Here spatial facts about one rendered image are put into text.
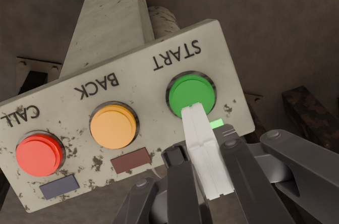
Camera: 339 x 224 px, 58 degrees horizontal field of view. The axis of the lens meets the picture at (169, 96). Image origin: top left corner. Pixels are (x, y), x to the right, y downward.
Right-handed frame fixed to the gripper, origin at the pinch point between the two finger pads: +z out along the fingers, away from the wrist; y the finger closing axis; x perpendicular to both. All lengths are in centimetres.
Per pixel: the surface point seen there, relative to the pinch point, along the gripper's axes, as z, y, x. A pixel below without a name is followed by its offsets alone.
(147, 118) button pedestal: 9.5, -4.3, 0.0
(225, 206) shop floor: 103, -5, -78
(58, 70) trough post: 71, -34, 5
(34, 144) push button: 8.5, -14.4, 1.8
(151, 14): 63, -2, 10
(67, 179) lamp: 9.4, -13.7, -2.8
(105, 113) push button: 8.5, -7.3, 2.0
